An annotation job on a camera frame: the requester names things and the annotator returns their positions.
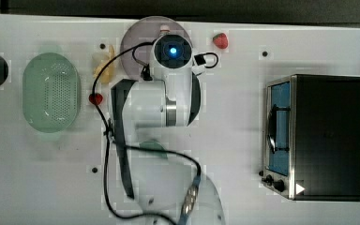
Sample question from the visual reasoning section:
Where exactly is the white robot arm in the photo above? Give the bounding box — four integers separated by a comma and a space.
109, 34, 226, 225

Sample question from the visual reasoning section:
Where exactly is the round grey plate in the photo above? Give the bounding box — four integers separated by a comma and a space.
119, 15, 193, 82

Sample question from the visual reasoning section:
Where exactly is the green cup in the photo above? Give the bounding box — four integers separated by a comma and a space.
140, 141, 167, 158

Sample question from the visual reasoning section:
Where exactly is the plush peeled banana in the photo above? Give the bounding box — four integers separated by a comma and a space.
92, 45, 115, 84

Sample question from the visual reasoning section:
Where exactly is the large red plush strawberry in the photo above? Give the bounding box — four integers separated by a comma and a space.
212, 33, 229, 50

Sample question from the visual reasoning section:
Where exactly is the small red plush strawberry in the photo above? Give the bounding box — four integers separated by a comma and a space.
88, 93, 103, 105

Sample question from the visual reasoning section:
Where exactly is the green perforated basket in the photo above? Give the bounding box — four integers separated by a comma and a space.
22, 52, 81, 133

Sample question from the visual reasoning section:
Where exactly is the black toaster oven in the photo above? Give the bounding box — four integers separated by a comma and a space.
259, 74, 360, 202

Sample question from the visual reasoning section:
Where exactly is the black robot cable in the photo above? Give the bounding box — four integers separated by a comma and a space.
91, 40, 203, 225

